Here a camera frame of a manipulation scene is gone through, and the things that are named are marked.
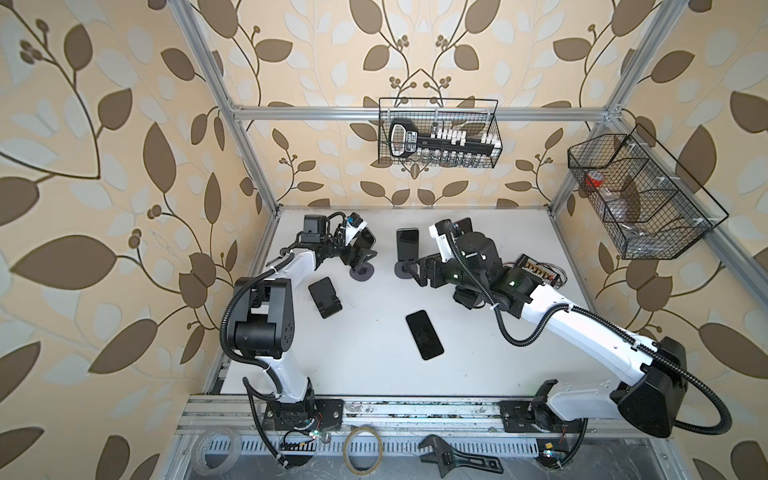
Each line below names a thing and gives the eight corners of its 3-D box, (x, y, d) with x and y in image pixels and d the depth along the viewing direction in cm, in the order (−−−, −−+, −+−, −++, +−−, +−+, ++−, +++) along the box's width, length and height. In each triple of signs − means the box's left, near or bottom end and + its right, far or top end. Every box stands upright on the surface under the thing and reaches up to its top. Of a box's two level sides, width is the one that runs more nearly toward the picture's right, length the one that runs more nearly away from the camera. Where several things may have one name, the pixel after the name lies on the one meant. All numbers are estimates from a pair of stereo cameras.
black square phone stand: (322, 319, 93) (315, 303, 85) (315, 302, 97) (307, 285, 89) (341, 310, 95) (336, 293, 87) (333, 293, 99) (327, 276, 91)
